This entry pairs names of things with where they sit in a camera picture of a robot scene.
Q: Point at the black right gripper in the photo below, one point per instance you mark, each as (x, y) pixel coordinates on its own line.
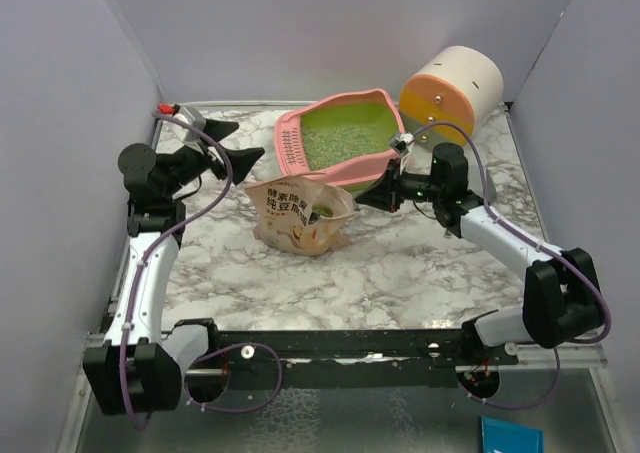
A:
(385, 193)

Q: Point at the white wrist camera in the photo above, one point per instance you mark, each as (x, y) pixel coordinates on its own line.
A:
(402, 144)
(188, 116)

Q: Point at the orange drawer storage cabinet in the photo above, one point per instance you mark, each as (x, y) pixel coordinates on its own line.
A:
(459, 85)

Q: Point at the pink cat litter bag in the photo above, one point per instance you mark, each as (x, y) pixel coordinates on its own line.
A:
(301, 215)

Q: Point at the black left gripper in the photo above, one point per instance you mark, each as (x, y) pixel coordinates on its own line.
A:
(244, 159)

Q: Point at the aluminium frame rail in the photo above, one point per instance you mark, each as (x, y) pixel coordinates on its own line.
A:
(555, 348)

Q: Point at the blue card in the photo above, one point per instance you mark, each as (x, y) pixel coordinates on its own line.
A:
(505, 437)

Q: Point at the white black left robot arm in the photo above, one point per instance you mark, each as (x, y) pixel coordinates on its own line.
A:
(137, 369)

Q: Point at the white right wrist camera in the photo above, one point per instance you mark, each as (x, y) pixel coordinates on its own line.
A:
(402, 144)

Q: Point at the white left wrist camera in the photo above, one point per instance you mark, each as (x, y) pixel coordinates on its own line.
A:
(188, 116)

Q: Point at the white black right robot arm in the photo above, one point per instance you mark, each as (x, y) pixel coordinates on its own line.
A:
(560, 295)

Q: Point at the metal litter scoop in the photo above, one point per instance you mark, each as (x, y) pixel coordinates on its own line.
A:
(492, 191)

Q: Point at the black base crossbar plate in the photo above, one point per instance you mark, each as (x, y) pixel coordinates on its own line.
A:
(262, 374)

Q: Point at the pink green litter box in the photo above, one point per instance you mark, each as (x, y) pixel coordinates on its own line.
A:
(367, 107)

